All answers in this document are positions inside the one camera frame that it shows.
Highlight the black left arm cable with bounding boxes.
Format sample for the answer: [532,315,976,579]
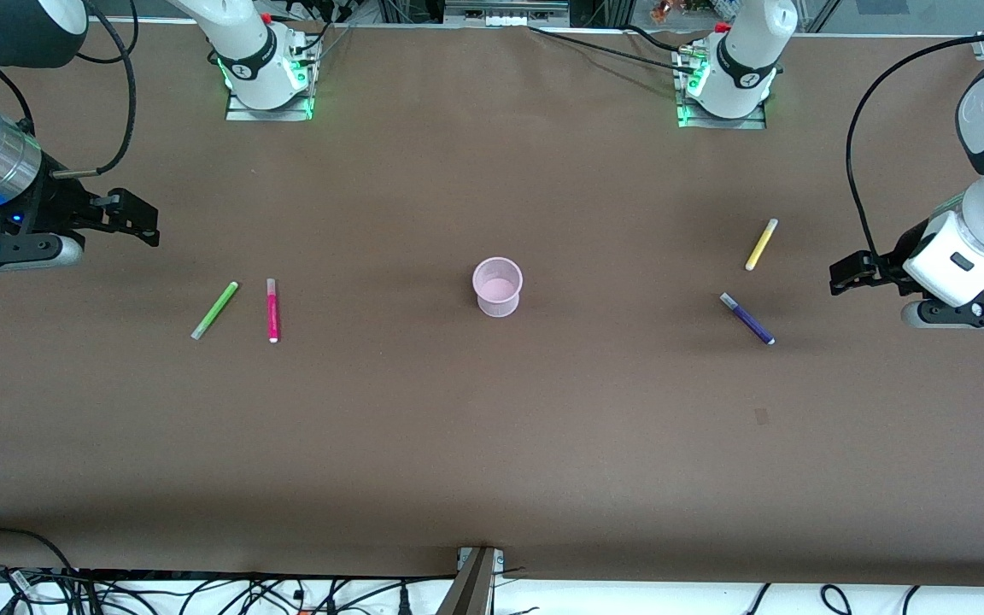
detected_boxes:
[846,32,984,270]

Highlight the metal table edge bracket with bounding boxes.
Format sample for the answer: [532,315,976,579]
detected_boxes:
[436,547,507,615]

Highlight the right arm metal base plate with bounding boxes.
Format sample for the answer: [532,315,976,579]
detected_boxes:
[225,47,316,123]

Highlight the brown paper table cover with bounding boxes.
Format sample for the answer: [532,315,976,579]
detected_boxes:
[0,19,984,587]

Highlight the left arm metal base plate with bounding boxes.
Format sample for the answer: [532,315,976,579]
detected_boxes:
[674,44,769,131]

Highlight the yellow marker pen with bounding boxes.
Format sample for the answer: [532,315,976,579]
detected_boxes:
[744,218,779,272]

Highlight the black looping floor cable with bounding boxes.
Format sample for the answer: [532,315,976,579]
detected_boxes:
[0,527,79,575]

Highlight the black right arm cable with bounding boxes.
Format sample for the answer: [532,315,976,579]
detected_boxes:
[48,0,138,179]

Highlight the pink plastic pen holder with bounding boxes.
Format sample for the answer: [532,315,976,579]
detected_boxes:
[471,256,524,319]

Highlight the long black table cable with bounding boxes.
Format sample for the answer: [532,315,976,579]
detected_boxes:
[528,25,700,74]

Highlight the silver metal frame device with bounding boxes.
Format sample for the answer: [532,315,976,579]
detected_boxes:
[443,0,571,27]

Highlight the green marker pen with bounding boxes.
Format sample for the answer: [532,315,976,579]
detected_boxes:
[190,280,240,342]

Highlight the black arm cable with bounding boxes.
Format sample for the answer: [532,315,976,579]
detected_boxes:
[48,0,138,179]
[846,32,984,270]

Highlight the purple marker pen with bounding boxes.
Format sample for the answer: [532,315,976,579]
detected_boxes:
[719,292,776,347]

